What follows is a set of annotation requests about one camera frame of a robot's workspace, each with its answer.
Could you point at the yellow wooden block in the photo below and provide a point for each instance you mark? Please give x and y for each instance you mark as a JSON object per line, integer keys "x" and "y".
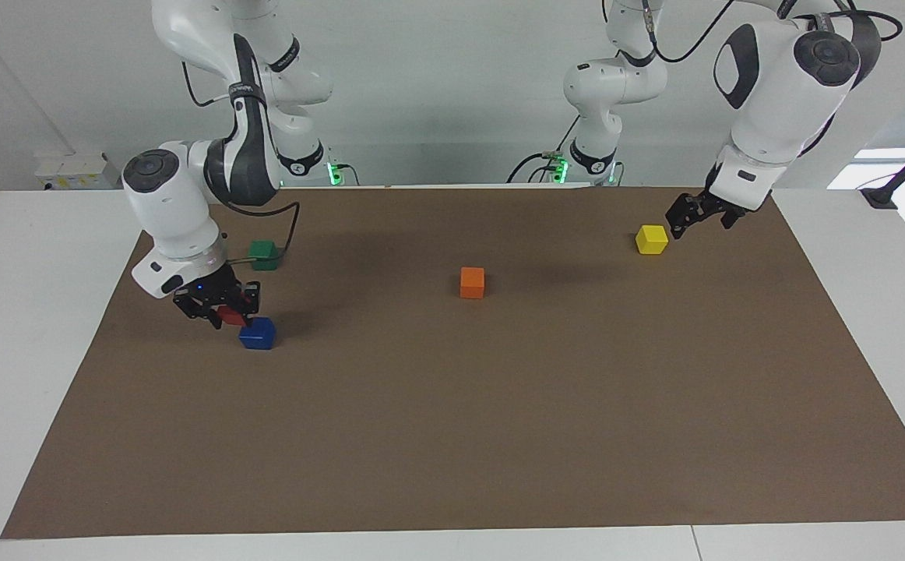
{"x": 652, "y": 240}

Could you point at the blue wooden block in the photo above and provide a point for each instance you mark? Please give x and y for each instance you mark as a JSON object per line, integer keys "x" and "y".
{"x": 258, "y": 335}

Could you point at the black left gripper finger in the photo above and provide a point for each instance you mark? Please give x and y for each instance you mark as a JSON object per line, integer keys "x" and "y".
{"x": 682, "y": 212}
{"x": 730, "y": 221}

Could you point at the white box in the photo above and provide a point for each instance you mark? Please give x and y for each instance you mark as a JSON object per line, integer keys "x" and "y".
{"x": 79, "y": 171}

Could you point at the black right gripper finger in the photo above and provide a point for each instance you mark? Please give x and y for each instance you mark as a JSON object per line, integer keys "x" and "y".
{"x": 199, "y": 312}
{"x": 251, "y": 300}

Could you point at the orange wooden block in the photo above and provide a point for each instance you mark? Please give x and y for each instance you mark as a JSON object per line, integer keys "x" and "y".
{"x": 473, "y": 284}

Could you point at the brown table mat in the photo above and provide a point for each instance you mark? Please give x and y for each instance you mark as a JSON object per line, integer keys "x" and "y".
{"x": 452, "y": 467}

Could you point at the red wooden block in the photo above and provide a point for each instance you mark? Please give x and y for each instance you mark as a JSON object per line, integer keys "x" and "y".
{"x": 231, "y": 315}

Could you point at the green wooden block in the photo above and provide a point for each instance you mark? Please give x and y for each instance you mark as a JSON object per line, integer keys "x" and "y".
{"x": 264, "y": 255}

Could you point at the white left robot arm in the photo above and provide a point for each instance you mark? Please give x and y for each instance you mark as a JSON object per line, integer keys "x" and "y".
{"x": 779, "y": 101}

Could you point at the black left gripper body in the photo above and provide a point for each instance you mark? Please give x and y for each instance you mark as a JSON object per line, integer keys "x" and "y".
{"x": 721, "y": 206}

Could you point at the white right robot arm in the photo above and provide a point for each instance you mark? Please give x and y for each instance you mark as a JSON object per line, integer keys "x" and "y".
{"x": 172, "y": 210}

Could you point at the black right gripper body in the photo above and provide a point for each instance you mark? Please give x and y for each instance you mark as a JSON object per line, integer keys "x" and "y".
{"x": 215, "y": 288}

